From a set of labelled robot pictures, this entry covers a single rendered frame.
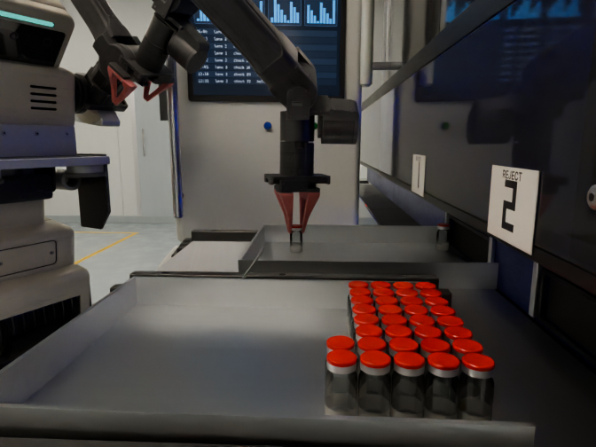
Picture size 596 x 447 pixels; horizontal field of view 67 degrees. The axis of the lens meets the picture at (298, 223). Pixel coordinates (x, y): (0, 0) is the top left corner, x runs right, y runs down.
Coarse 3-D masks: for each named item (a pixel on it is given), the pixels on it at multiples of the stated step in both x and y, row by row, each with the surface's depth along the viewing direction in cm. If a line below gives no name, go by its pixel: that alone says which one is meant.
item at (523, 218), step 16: (496, 176) 38; (512, 176) 35; (528, 176) 32; (496, 192) 38; (512, 192) 35; (528, 192) 32; (496, 208) 38; (528, 208) 32; (496, 224) 38; (528, 224) 32; (512, 240) 35; (528, 240) 32
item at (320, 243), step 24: (264, 240) 85; (288, 240) 85; (312, 240) 85; (336, 240) 84; (360, 240) 84; (384, 240) 84; (408, 240) 84; (432, 240) 83; (240, 264) 59; (264, 264) 59; (288, 264) 59; (312, 264) 59; (336, 264) 59; (360, 264) 59; (384, 264) 58; (408, 264) 58; (432, 264) 58; (456, 264) 58; (480, 264) 58; (456, 288) 59; (480, 288) 58
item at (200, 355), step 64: (128, 320) 48; (192, 320) 48; (256, 320) 48; (320, 320) 48; (0, 384) 30; (64, 384) 35; (128, 384) 35; (192, 384) 35; (256, 384) 35; (320, 384) 35
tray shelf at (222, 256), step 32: (192, 256) 75; (224, 256) 75; (448, 288) 59; (480, 320) 48; (512, 320) 48; (512, 352) 41; (544, 352) 41; (512, 384) 36; (544, 384) 36; (576, 384) 36; (512, 416) 31; (544, 416) 31; (576, 416) 31
